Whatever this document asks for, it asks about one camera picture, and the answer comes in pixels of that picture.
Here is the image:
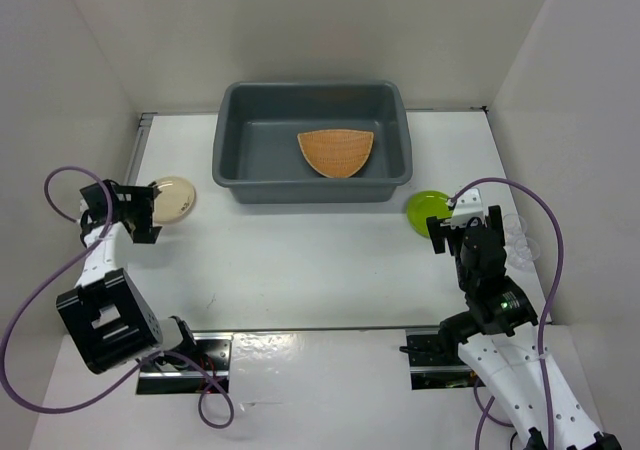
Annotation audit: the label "cream ceramic plate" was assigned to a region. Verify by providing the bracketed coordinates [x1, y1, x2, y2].
[150, 176, 196, 225]

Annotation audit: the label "woven bamboo fan-shaped basket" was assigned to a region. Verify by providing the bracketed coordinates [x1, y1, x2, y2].
[297, 129, 374, 178]

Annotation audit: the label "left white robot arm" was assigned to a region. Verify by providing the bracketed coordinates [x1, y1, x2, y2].
[56, 180, 199, 374]

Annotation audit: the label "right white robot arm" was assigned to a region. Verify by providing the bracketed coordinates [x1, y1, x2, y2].
[426, 206, 621, 449]

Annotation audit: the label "grey plastic bin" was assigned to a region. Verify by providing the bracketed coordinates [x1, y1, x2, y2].
[212, 81, 413, 204]

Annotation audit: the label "green plastic plate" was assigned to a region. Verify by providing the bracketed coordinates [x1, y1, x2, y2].
[406, 190, 452, 238]

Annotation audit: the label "clear plastic cups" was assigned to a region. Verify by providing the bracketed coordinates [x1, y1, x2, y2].
[503, 214, 541, 271]

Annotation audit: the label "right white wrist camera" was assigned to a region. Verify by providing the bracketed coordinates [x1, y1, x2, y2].
[448, 188, 484, 229]

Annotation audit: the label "aluminium table edge rail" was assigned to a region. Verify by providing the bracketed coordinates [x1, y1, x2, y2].
[80, 112, 154, 332]

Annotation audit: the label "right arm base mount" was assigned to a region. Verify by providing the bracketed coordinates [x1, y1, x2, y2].
[399, 327, 484, 390]

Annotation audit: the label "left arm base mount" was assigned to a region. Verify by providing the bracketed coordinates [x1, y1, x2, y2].
[136, 331, 233, 395]

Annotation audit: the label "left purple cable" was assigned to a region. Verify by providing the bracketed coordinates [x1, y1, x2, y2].
[0, 165, 234, 429]

